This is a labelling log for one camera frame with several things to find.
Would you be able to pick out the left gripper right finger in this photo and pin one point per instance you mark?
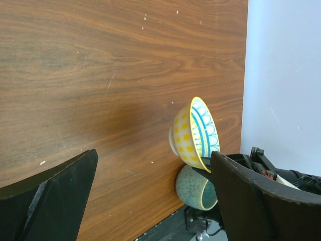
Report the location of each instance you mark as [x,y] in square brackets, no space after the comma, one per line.
[255,207]

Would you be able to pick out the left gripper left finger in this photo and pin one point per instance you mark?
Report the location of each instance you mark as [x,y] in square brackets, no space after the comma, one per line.
[49,205]

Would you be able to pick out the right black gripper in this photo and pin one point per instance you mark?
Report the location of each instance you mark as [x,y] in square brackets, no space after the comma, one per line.
[259,163]

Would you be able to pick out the yellow rim blue bowl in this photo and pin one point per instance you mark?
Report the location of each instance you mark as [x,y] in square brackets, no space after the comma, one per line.
[193,135]

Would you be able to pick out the teal ceramic mug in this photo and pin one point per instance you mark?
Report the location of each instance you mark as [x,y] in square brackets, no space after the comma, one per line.
[195,190]

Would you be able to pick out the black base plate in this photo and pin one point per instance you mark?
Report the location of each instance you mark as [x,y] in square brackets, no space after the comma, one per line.
[188,223]

